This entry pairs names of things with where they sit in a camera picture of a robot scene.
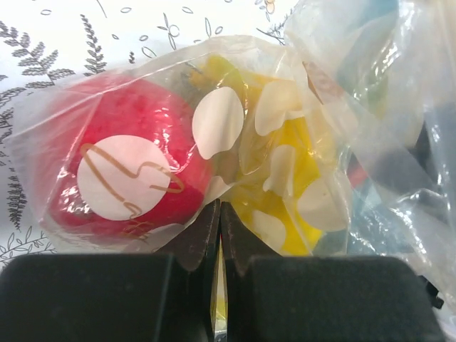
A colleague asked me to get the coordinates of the yellow fake food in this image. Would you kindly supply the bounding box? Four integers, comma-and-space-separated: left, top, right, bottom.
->
190, 54, 349, 256

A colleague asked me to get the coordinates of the polka dot zip top bag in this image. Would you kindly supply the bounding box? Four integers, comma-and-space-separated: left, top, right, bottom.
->
1, 1, 455, 316

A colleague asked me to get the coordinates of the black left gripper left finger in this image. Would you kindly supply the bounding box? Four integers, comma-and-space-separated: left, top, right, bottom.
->
1, 200, 220, 341

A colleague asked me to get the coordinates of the red fake food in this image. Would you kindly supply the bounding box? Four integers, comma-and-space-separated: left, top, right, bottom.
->
48, 75, 212, 242

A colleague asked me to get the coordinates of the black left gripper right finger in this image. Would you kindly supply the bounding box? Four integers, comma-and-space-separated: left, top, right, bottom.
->
220, 202, 445, 341

